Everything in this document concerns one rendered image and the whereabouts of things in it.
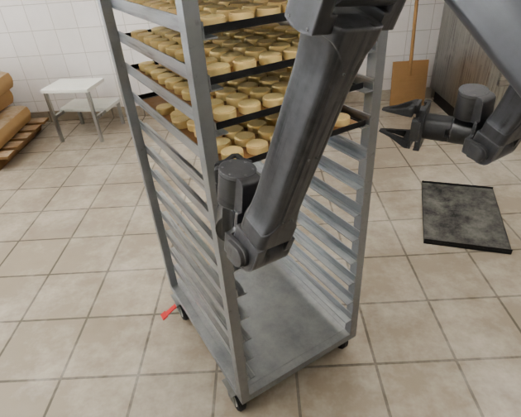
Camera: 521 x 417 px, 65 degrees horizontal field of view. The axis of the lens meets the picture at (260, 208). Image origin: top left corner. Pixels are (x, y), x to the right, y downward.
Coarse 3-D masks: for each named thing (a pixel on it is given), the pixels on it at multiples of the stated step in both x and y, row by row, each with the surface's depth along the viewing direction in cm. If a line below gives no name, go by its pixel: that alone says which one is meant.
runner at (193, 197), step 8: (152, 152) 133; (160, 160) 134; (168, 168) 123; (176, 176) 124; (176, 184) 120; (184, 184) 120; (184, 192) 115; (192, 192) 116; (192, 200) 111; (200, 200) 112; (200, 208) 107; (208, 216) 103
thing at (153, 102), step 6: (150, 102) 127; (156, 102) 126; (162, 102) 126; (168, 120) 113; (264, 120) 109; (186, 132) 105; (192, 132) 105; (192, 138) 102; (258, 138) 99; (234, 144) 97; (246, 156) 91
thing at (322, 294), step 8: (288, 256) 169; (288, 264) 168; (296, 264) 165; (296, 272) 164; (304, 272) 161; (304, 280) 160; (312, 280) 158; (312, 288) 156; (320, 288) 154; (320, 296) 152; (328, 296) 151; (328, 304) 149; (336, 304) 148; (336, 312) 146; (344, 312) 145; (344, 320) 142
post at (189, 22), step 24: (192, 0) 67; (192, 24) 68; (192, 48) 70; (192, 72) 72; (192, 96) 76; (216, 144) 81; (216, 192) 87; (216, 216) 90; (216, 240) 94; (240, 336) 114; (240, 360) 119; (240, 384) 124
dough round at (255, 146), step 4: (252, 140) 94; (256, 140) 94; (260, 140) 94; (264, 140) 93; (248, 144) 92; (252, 144) 92; (256, 144) 92; (260, 144) 92; (264, 144) 92; (248, 148) 92; (252, 148) 91; (256, 148) 91; (260, 148) 91; (264, 148) 91; (248, 152) 92; (252, 152) 91; (256, 152) 91; (260, 152) 91; (264, 152) 92
